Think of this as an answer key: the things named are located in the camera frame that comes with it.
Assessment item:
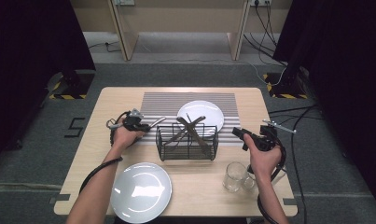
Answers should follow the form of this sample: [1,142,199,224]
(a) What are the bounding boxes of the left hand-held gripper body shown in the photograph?
[123,108,150,132]

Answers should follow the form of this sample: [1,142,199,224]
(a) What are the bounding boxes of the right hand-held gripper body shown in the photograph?
[250,119,298,153]

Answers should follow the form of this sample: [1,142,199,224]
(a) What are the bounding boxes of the white round plate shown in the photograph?
[110,161,174,224]
[176,100,226,133]

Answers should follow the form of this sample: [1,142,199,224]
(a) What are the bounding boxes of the black wire cutlery basket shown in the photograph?
[155,122,220,162]

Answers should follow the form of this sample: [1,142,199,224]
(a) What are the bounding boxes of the person's left hand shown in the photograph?
[112,124,146,151]

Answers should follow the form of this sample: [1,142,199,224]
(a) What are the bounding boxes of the person's right hand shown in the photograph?
[243,133,284,182]

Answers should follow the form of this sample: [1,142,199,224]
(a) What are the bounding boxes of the striped grey placemat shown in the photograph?
[132,91,244,146]

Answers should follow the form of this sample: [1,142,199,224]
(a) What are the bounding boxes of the stand base with hazard tape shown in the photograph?
[263,72,310,100]
[48,69,96,101]

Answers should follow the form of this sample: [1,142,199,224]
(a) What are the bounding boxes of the black curtain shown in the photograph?
[272,0,376,216]
[0,0,96,166]

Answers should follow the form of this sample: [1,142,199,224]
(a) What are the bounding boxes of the light wooden desk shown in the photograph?
[68,0,294,62]

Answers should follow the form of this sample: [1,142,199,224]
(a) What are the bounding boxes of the black floor cable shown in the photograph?
[254,2,278,49]
[271,114,325,129]
[242,32,288,68]
[268,105,317,116]
[87,40,123,54]
[289,105,320,224]

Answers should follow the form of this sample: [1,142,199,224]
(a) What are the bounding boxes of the white floor cable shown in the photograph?
[245,60,288,87]

